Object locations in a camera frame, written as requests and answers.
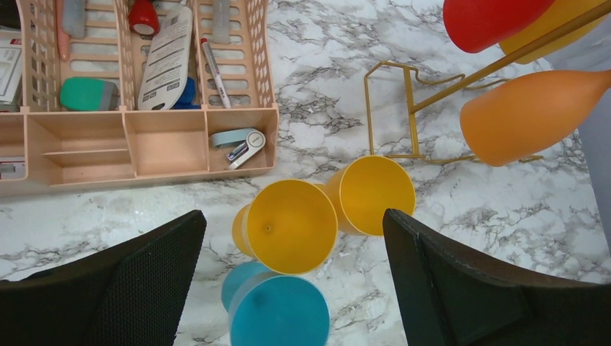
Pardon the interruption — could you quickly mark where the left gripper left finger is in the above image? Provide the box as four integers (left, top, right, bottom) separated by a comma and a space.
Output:
1, 210, 207, 345

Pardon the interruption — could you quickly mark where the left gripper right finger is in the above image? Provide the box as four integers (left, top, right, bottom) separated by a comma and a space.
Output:
383, 209, 610, 345

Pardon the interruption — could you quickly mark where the blue wine glass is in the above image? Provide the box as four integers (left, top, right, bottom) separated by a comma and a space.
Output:
221, 262, 331, 345

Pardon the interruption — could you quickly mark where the yellow wine glass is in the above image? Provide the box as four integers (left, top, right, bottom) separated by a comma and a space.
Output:
317, 156, 416, 236
232, 179, 339, 275
499, 0, 611, 66

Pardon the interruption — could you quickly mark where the orange wine glass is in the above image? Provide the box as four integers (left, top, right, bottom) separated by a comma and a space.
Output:
460, 70, 610, 167

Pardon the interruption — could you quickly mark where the red wine glass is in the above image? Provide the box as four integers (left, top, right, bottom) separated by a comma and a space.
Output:
442, 0, 553, 53

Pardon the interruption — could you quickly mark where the white blue tape dispenser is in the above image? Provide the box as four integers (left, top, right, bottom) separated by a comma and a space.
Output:
210, 128, 267, 170

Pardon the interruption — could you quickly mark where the peach plastic file organizer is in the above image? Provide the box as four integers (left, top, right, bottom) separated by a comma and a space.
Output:
1, 1, 280, 198

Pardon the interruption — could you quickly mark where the green grey eraser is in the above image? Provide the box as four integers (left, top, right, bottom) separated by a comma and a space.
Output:
59, 77, 120, 112

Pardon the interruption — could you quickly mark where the white labelled package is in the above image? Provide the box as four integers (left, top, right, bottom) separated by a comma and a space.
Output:
137, 1, 193, 111

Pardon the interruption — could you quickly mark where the white pen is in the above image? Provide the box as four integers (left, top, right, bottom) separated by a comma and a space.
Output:
200, 37, 231, 109

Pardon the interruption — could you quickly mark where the gold wire glass rack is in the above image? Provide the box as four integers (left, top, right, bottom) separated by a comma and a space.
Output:
363, 0, 611, 166

